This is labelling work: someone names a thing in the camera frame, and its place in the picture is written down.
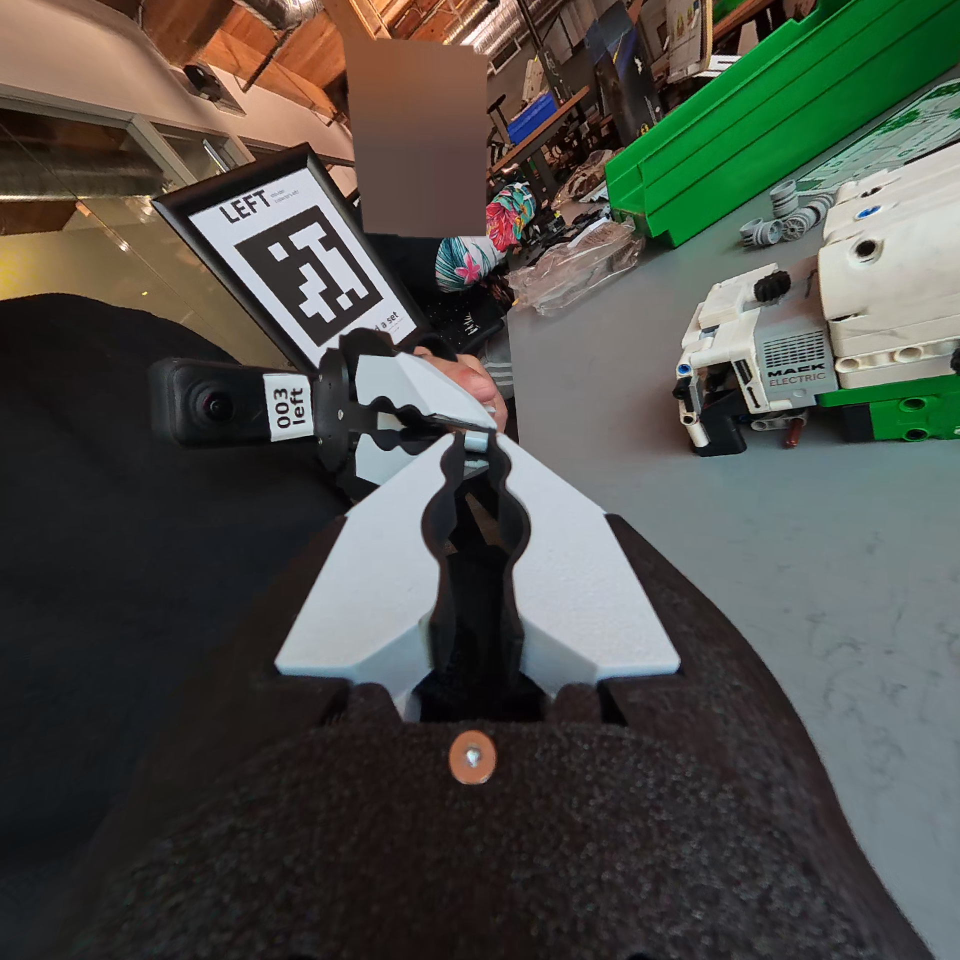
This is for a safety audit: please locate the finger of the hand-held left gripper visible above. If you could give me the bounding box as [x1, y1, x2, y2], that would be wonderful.
[351, 351, 501, 436]
[351, 420, 453, 490]

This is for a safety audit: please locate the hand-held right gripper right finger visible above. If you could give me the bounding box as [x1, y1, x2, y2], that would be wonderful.
[487, 433, 682, 700]

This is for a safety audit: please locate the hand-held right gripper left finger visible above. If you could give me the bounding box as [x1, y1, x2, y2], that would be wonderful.
[275, 429, 464, 717]

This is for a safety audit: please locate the grey lego beam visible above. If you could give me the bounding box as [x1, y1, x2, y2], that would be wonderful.
[459, 427, 498, 480]

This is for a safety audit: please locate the white lego truck model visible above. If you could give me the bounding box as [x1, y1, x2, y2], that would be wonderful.
[671, 157, 960, 457]

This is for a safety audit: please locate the person's left hand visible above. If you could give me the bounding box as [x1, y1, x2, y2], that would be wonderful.
[416, 348, 511, 444]

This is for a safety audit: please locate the floral patterned cloth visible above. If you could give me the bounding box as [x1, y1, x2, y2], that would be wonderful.
[435, 183, 538, 294]

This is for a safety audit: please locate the clear plastic bag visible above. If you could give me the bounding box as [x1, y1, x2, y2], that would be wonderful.
[510, 219, 646, 318]

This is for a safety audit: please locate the glass partition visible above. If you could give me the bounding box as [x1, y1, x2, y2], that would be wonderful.
[0, 105, 355, 361]

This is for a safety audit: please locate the dark cloth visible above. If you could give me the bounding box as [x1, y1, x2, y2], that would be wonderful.
[0, 292, 354, 901]

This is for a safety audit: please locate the wooden workbench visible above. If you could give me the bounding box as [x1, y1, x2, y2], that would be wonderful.
[487, 84, 595, 198]

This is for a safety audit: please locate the small blue crate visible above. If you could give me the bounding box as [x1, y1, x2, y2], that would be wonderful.
[506, 93, 561, 145]

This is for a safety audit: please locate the dark standing panel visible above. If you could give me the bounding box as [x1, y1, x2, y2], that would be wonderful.
[588, 0, 676, 145]

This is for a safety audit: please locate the green plastic bin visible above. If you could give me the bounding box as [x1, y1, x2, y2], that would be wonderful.
[603, 0, 960, 249]

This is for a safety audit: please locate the white printed carton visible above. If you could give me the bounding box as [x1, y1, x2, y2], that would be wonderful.
[666, 0, 715, 85]

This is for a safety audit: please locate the green and white sticker sheet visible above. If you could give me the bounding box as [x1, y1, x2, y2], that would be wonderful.
[795, 78, 960, 196]

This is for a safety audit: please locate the silver ventilation duct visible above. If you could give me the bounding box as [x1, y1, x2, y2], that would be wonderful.
[246, 0, 320, 39]

